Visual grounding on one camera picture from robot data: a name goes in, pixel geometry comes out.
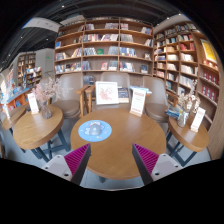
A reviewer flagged large wooden back bookshelf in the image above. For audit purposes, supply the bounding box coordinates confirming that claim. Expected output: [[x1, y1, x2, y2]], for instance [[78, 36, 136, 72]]
[[54, 17, 154, 76]]

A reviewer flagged framed pink picture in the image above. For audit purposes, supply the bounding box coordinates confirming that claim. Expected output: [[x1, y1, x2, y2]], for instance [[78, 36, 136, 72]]
[[95, 81, 119, 105]]

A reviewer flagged wooden right wall bookshelf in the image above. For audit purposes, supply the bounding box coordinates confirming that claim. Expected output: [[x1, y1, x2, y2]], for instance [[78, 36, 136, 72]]
[[154, 19, 224, 159]]

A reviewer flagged round blue mouse pad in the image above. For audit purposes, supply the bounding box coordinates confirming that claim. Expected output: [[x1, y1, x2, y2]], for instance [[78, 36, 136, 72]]
[[78, 120, 112, 142]]

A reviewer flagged far left wooden table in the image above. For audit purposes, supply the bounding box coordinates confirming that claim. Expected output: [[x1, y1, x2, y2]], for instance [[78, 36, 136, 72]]
[[3, 106, 26, 130]]

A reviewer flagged right flower vase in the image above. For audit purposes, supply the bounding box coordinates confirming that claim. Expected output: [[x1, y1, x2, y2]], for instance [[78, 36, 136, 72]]
[[178, 80, 200, 127]]

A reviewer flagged orange blue display counter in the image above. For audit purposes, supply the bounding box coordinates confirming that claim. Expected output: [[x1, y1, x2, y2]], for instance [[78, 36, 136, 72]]
[[0, 88, 30, 112]]

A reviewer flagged round wooden right table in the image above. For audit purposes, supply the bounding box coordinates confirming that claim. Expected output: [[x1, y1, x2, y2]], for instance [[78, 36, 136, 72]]
[[168, 116, 209, 152]]

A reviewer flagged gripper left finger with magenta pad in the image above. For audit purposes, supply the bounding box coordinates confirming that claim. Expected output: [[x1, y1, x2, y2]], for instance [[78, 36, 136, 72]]
[[42, 144, 91, 185]]

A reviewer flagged round wooden centre table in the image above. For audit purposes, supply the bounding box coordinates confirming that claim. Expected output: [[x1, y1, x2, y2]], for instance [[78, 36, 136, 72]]
[[70, 109, 166, 180]]

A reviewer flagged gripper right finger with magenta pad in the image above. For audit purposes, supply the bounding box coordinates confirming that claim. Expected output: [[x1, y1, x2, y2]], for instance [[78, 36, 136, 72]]
[[132, 143, 182, 185]]

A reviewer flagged beige left armchair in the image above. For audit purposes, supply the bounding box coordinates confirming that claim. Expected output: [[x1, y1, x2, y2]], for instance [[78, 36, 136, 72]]
[[52, 73, 84, 119]]

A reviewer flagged grey computer mouse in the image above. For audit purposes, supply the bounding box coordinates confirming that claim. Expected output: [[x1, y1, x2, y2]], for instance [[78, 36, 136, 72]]
[[89, 122, 101, 136]]

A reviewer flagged beige middle armchair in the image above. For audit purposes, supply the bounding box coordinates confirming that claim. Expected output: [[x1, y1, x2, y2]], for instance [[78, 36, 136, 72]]
[[93, 71, 131, 110]]

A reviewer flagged distant wooden bookshelf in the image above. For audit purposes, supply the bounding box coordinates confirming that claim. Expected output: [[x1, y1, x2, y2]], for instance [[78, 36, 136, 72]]
[[17, 52, 36, 87]]

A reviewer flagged stack of books right table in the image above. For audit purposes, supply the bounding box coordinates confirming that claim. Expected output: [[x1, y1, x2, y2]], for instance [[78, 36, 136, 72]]
[[165, 106, 182, 120]]

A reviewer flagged beige right armchair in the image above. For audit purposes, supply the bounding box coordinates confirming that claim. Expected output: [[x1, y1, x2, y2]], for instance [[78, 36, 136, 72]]
[[142, 76, 170, 124]]

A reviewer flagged left table sign stand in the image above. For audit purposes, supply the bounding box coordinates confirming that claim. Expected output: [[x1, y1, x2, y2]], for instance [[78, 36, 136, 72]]
[[28, 93, 39, 114]]

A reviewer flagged right table sign stand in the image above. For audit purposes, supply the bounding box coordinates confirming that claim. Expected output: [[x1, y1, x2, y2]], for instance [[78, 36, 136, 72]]
[[190, 107, 206, 133]]

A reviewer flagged round wooden left table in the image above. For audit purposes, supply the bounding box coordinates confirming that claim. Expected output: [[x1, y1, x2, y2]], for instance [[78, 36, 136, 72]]
[[13, 106, 64, 150]]

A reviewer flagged book on chair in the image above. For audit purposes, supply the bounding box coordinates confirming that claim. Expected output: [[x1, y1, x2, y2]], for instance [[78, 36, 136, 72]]
[[118, 88, 129, 103]]

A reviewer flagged white red sign stand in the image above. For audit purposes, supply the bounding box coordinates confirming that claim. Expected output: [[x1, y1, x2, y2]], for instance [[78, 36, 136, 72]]
[[130, 88, 146, 117]]

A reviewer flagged round wooden table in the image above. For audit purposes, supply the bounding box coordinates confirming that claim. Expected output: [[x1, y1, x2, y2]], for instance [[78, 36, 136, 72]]
[[13, 106, 64, 150], [70, 109, 166, 180], [168, 116, 209, 152]]

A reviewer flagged beige armchair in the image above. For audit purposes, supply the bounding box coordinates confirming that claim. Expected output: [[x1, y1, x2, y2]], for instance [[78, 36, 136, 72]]
[[93, 71, 131, 110], [52, 73, 84, 119], [142, 76, 170, 124]]

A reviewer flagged left flower vase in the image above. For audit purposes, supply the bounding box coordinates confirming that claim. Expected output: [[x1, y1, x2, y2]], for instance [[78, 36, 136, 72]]
[[32, 77, 60, 119]]

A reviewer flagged table sign stand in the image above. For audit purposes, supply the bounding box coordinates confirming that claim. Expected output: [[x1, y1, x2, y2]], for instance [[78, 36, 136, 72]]
[[190, 107, 206, 133], [28, 93, 39, 114]]

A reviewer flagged yellow poster on shelf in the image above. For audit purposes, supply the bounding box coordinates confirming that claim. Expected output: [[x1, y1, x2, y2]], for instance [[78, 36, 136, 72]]
[[201, 39, 216, 63]]

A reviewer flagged flower vase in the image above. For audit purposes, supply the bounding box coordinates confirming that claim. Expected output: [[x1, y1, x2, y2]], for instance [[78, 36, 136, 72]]
[[32, 77, 60, 119], [178, 80, 200, 127]]

